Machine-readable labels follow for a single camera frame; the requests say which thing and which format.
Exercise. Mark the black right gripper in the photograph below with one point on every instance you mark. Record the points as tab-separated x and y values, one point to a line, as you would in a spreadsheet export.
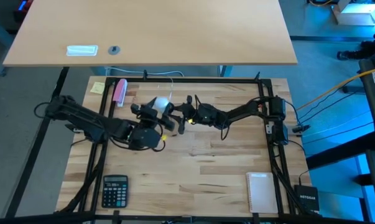
198	113

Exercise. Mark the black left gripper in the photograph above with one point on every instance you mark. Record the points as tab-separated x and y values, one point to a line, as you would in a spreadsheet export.
150	116

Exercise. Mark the white lightbulb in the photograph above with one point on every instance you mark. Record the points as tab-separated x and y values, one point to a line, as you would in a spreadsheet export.
160	104

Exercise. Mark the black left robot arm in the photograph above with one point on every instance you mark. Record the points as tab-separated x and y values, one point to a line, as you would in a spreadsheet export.
90	123

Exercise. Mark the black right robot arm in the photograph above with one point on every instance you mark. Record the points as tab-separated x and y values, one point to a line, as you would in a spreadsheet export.
243	110

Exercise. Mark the pink white stapler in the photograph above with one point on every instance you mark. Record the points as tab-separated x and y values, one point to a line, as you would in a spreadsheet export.
120	90

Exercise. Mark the yellow sticky note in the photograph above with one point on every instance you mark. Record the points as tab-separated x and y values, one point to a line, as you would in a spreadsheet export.
97	88

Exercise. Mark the round grey desk grommet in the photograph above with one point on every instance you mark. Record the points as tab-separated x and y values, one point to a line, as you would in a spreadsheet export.
114	50

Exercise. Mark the light wooden desk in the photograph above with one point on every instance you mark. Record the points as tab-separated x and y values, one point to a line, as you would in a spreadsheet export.
174	31

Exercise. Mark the black calculator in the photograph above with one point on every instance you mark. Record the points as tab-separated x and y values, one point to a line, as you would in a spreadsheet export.
114	193

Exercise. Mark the white spiral notebook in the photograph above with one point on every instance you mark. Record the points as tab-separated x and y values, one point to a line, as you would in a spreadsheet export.
262	193

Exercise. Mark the black rig stand leg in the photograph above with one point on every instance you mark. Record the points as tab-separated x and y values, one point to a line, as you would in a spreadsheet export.
35	155

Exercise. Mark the black rig base beam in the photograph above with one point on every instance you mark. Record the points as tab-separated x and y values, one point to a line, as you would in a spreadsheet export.
50	218

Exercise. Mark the black rig cross beam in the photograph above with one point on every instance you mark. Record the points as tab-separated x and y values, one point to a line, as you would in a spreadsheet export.
339	152

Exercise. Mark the dark device with lights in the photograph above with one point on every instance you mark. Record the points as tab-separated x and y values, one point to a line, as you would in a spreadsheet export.
22	7

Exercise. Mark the person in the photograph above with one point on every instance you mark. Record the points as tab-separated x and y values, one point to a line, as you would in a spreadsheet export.
355	55

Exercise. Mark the white box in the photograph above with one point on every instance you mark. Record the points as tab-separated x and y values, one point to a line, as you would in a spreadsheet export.
352	14

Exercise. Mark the black aluminium table frame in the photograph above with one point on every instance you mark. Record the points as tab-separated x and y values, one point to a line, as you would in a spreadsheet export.
206	80

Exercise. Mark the black Netgear network switch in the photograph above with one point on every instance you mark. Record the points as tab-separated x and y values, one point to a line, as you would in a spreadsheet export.
307	197

